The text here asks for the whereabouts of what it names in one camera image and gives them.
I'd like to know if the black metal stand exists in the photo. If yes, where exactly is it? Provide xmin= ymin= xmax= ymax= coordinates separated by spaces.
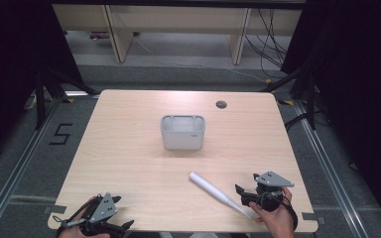
xmin=260 ymin=63 xmax=319 ymax=132
xmin=34 ymin=65 xmax=101 ymax=131

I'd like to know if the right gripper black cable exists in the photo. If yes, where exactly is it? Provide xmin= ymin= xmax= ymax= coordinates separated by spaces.
xmin=259 ymin=191 xmax=300 ymax=232

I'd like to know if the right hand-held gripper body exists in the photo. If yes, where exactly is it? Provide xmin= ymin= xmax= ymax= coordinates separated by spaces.
xmin=254 ymin=171 xmax=295 ymax=212

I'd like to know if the person's left hand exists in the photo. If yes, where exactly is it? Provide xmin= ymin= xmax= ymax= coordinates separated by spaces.
xmin=59 ymin=195 xmax=111 ymax=238

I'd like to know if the grey plastic holder box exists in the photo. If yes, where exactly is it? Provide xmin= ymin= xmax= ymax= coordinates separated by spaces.
xmin=160 ymin=114 xmax=206 ymax=152

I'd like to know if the dark curtain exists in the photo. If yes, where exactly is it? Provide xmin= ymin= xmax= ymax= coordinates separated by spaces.
xmin=280 ymin=0 xmax=381 ymax=229
xmin=0 ymin=0 xmax=85 ymax=168

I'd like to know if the aluminium floor rail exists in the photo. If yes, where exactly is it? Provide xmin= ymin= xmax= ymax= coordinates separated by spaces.
xmin=0 ymin=96 xmax=64 ymax=238
xmin=292 ymin=98 xmax=369 ymax=238

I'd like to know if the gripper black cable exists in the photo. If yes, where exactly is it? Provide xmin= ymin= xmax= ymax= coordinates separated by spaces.
xmin=259 ymin=191 xmax=300 ymax=232
xmin=52 ymin=197 xmax=95 ymax=238

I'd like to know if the bundle of black cables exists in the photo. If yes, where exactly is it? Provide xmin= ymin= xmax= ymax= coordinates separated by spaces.
xmin=243 ymin=8 xmax=290 ymax=79

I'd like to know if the beige wooden desk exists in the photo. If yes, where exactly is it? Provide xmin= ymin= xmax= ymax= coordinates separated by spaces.
xmin=52 ymin=3 xmax=304 ymax=65

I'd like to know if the person's right hand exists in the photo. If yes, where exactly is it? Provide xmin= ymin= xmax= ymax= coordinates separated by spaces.
xmin=248 ymin=185 xmax=296 ymax=238

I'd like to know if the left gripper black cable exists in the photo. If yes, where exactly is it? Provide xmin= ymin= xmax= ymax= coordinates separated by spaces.
xmin=52 ymin=197 xmax=95 ymax=238

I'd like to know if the grey tape strip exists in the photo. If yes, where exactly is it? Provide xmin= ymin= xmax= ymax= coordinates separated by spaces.
xmin=301 ymin=211 xmax=327 ymax=226
xmin=43 ymin=204 xmax=68 ymax=215

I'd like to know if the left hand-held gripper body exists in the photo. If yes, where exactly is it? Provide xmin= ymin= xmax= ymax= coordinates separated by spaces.
xmin=78 ymin=192 xmax=127 ymax=238

